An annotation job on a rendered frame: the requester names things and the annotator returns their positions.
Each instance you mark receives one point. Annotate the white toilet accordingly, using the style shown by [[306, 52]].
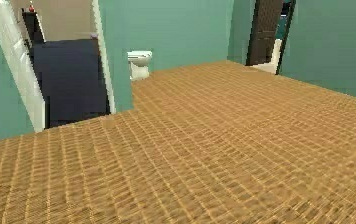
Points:
[[139, 62]]

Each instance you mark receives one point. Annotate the small red object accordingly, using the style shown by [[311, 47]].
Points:
[[31, 7]]

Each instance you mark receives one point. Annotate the white room door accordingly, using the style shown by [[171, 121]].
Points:
[[17, 63]]

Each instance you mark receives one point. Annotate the black cabinet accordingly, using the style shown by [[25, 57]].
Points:
[[32, 25]]

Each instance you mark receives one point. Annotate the dark brown room door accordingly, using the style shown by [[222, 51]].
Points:
[[263, 31]]

